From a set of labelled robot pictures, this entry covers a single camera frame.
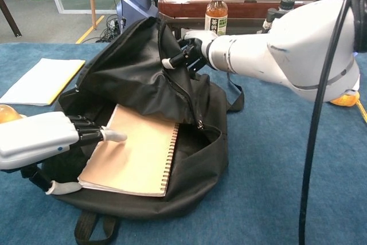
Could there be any dark wooden furniture leg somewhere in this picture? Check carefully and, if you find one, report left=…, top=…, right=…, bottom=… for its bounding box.
left=0, top=0, right=22, bottom=38

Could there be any black backpack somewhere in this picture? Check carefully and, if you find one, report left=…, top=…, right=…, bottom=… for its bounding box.
left=41, top=17, right=245, bottom=245

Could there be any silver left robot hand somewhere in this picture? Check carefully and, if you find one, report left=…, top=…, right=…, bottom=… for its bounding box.
left=0, top=111, right=128, bottom=197

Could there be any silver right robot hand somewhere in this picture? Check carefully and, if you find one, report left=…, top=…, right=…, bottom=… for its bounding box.
left=161, top=29, right=218, bottom=73

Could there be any white notepad with yellow edge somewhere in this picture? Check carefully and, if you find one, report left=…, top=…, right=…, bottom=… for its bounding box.
left=0, top=57, right=86, bottom=107

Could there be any wrapped golden bread bun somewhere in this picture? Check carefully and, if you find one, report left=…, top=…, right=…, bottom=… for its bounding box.
left=0, top=103, right=24, bottom=124

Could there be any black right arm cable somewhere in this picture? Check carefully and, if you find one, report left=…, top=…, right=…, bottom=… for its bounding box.
left=298, top=0, right=367, bottom=245

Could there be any brown spiral notebook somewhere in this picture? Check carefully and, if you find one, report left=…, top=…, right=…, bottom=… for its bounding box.
left=77, top=104, right=180, bottom=198

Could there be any blue felt table mat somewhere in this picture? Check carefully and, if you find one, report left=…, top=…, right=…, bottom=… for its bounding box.
left=0, top=42, right=367, bottom=245

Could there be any black cable tangle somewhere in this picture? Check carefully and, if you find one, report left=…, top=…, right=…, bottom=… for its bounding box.
left=96, top=15, right=124, bottom=44

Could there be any brown tea bottle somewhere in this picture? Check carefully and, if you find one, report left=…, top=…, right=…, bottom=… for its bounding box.
left=204, top=0, right=229, bottom=37

